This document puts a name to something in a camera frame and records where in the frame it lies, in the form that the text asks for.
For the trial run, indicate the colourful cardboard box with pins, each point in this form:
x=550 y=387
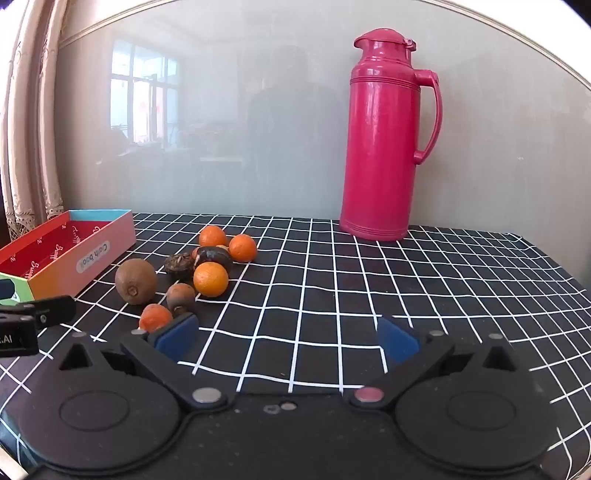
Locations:
x=92 y=258

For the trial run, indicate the beige curtain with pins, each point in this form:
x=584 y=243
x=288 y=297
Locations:
x=32 y=138

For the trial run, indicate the brown kiwi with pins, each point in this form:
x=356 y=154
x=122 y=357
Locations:
x=135 y=280

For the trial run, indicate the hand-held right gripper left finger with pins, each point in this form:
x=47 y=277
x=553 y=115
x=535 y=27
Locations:
x=178 y=336

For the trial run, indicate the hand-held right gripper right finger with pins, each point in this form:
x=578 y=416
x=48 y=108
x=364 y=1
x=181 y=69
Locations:
x=397 y=339

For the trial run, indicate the red thermos jug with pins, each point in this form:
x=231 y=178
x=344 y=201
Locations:
x=383 y=152

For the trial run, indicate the orange tangerine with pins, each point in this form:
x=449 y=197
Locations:
x=212 y=236
x=242 y=248
x=211 y=279
x=155 y=316

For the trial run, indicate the glossy dark passion fruit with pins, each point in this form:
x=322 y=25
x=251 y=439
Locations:
x=217 y=255

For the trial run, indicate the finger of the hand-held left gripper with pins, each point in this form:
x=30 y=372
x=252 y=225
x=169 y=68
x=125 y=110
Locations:
x=5 y=289
x=51 y=310

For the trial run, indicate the black checked tablecloth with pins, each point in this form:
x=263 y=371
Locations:
x=323 y=300

